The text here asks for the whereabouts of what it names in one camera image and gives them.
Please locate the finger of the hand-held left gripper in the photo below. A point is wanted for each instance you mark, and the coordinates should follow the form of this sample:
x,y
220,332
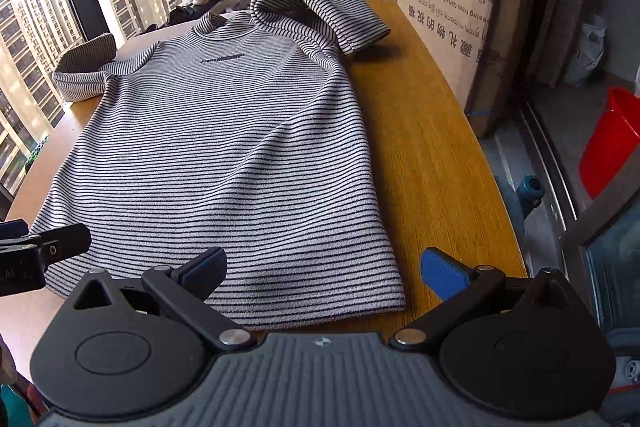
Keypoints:
x,y
12,229
65,241

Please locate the red plastic bucket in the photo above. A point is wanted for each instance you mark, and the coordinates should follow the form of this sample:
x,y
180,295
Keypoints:
x,y
610,142

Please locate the teal wheel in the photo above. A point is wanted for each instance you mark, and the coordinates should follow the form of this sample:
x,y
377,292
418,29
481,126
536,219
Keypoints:
x,y
530,191

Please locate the striped grey shirt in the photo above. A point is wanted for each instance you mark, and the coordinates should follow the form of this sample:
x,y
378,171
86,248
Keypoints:
x,y
225,132

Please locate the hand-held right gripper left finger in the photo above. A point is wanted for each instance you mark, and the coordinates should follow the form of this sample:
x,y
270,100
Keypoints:
x,y
205,269

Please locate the large printed cardboard box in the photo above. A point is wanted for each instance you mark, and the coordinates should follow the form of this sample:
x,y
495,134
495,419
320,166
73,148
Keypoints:
x,y
460,7

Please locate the white plastic bag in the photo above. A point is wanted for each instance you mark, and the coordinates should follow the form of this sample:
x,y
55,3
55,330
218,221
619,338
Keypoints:
x,y
587,52

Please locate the green knit slipper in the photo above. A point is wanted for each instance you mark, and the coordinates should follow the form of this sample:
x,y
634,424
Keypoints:
x,y
35,154

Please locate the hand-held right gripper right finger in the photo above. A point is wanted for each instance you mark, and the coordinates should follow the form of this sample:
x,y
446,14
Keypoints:
x,y
442,272

